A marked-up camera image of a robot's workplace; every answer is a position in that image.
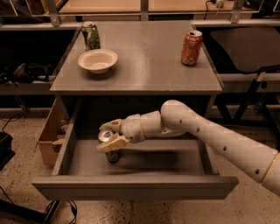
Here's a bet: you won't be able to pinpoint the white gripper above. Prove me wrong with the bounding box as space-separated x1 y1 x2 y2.
97 114 145 153

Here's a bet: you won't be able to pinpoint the silver redbull can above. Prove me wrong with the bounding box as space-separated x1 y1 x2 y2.
98 129 121 164

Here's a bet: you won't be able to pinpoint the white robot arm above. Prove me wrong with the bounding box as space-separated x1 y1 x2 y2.
97 100 280 196

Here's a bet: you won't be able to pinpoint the grey open top drawer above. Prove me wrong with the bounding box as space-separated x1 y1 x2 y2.
32 97 239 200

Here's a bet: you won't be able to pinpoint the green soda can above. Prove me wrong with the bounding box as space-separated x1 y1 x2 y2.
81 22 101 51

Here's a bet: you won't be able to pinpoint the orange soda can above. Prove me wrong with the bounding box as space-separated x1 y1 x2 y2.
181 30 203 66

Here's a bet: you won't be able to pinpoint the cardboard box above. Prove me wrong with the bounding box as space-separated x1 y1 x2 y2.
38 101 69 165

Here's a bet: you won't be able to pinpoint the grey cabinet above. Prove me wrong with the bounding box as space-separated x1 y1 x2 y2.
51 20 222 115

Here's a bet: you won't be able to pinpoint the white bowl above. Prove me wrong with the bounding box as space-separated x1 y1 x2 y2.
78 49 118 74

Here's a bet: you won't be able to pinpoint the black headphones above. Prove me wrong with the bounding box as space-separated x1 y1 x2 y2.
0 63 54 84

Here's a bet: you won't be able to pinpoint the black floor cable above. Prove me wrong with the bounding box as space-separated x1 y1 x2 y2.
43 199 79 224

